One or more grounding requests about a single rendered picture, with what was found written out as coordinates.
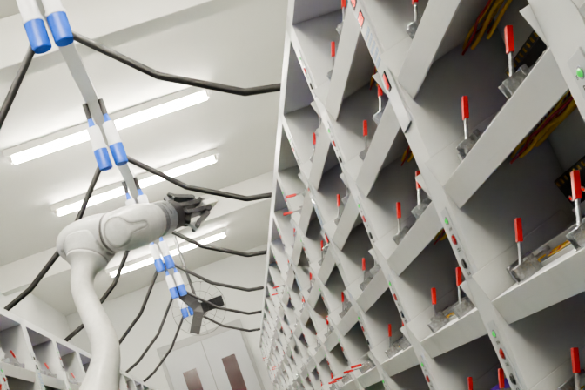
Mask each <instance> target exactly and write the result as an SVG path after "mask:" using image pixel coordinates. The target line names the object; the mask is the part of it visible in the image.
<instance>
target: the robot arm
mask: <svg viewBox="0 0 585 390"><path fill-rule="evenodd" d="M218 201H219V200H218V199H217V198H216V197H214V198H209V199H205V198H201V197H198V198H195V196H194V195H193V194H174V193H171V192H168V193H167V194H166V195H165V197H164V198H163V200H160V201H157V202H153V203H149V204H146V203H142V204H135V205H127V206H124V207H121V208H118V209H117V210H115V211H112V212H107V213H100V214H95V215H91V216H89V217H86V218H83V219H79V220H77V221H75V222H73V223H71V224H69V225H67V226H66V227H65V228H64V229H63V230H62V231H61V232H60V233H59V235H58V237H57V251H58V253H59V255H60V256H61V257H62V258H63V259H64V260H66V261H67V262H68V263H69V264H70V265H71V294H72V298H73V300H74V303H75V305H76V308H77V311H78V313H79V315H80V318H81V320H82V322H83V324H84V328H85V330H86V332H87V334H88V337H89V339H90V342H91V363H90V365H89V368H88V370H87V373H86V375H85V376H84V380H83V382H82V385H81V387H80V388H79V390H119V380H120V365H121V355H120V346H119V342H118V336H117V334H116V332H115V329H114V327H113V325H112V323H111V321H110V319H109V318H108V316H107V314H106V312H105V310H104V308H103V306H102V304H101V303H100V301H99V299H98V296H97V295H96V293H95V290H94V279H95V277H96V275H97V273H98V272H101V271H103V270H104V269H105V268H106V267H107V265H108V264H109V262H110V261H111V259H112V258H113V257H114V256H115V253H116V252H122V251H131V250H135V249H138V248H140V247H142V246H145V245H149V244H150V243H152V242H154V241H156V240H157V239H159V238H162V237H164V236H166V235H169V234H171V233H173V232H174V231H175V230H176V229H178V228H180V227H182V226H183V227H187V226H189V227H191V229H192V232H195V231H197V230H198V228H199V227H200V224H202V223H203V222H204V221H205V220H206V218H207V217H208V216H209V215H210V210H211V209H212V208H213V207H214V206H215V205H216V204H217V203H218ZM196 207H197V208H196ZM197 216H200V217H199V218H198V219H197V221H196V220H195V221H192V222H191V218H194V217H197Z"/></svg>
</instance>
